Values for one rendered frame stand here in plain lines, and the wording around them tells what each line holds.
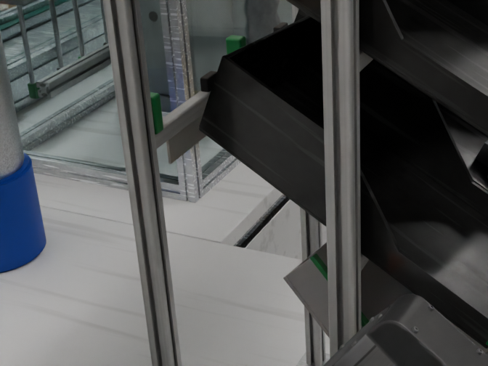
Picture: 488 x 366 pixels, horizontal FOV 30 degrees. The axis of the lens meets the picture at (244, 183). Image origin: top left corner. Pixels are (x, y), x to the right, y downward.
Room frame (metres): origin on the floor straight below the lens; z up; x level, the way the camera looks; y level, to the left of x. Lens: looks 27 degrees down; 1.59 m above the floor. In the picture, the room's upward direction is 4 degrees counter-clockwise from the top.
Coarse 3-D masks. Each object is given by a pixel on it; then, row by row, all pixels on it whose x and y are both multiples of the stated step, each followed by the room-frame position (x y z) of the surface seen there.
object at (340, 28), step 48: (336, 0) 0.57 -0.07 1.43; (144, 48) 0.66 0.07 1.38; (336, 48) 0.57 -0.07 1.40; (144, 96) 0.65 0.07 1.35; (336, 96) 0.57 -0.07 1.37; (144, 144) 0.64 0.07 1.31; (336, 144) 0.57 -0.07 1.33; (144, 192) 0.64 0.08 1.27; (336, 192) 0.57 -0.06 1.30; (144, 240) 0.65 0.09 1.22; (336, 240) 0.57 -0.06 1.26; (144, 288) 0.65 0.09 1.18; (336, 288) 0.56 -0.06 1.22; (336, 336) 0.57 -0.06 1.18
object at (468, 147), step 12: (300, 12) 0.79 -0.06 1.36; (444, 108) 0.82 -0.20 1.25; (444, 120) 0.80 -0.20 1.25; (456, 120) 0.80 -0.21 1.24; (456, 132) 0.78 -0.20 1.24; (468, 132) 0.79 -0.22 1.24; (480, 132) 0.79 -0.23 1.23; (456, 144) 0.77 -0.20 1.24; (468, 144) 0.77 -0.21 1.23; (480, 144) 0.77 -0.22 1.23; (468, 156) 0.75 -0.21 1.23; (468, 168) 0.73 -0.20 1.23; (480, 168) 0.74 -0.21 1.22; (480, 180) 0.72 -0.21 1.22
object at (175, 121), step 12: (360, 60) 0.59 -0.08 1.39; (204, 96) 0.74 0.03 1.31; (180, 108) 0.71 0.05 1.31; (192, 108) 0.72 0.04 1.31; (204, 108) 0.73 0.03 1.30; (168, 120) 0.69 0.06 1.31; (180, 120) 0.70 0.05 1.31; (192, 120) 0.71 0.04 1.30; (168, 132) 0.68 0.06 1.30; (156, 144) 0.66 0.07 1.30
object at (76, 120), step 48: (0, 0) 1.59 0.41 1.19; (48, 0) 1.54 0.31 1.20; (96, 0) 1.49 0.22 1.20; (144, 0) 1.45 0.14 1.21; (192, 0) 1.47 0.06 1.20; (240, 0) 1.62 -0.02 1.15; (48, 48) 1.55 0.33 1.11; (96, 48) 1.50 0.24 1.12; (192, 48) 1.46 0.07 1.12; (48, 96) 1.56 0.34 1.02; (96, 96) 1.51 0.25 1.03; (48, 144) 1.57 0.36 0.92; (96, 144) 1.51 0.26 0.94
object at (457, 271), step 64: (256, 64) 0.71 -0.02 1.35; (320, 64) 0.76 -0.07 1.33; (256, 128) 0.64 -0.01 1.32; (320, 128) 0.61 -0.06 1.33; (384, 128) 0.72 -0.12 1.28; (320, 192) 0.61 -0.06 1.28; (384, 192) 0.66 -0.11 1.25; (448, 192) 0.68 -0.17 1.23; (384, 256) 0.57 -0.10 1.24; (448, 256) 0.60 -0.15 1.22
